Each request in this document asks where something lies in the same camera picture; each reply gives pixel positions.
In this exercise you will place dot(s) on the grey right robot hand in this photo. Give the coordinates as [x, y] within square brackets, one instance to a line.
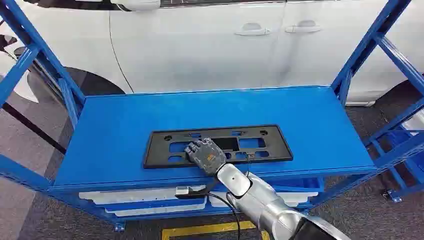
[207, 155]

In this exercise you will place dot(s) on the blue wheeled cart frame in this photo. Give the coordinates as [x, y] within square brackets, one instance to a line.
[414, 165]

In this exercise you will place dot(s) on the black license plate frame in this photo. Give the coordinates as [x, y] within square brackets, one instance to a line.
[278, 149]

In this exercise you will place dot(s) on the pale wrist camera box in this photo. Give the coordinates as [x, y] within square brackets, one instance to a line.
[233, 180]

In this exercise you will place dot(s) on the white car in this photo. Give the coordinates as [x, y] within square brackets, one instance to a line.
[198, 49]

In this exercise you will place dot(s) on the blue metal shelf rack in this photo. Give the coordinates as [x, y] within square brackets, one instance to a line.
[116, 139]

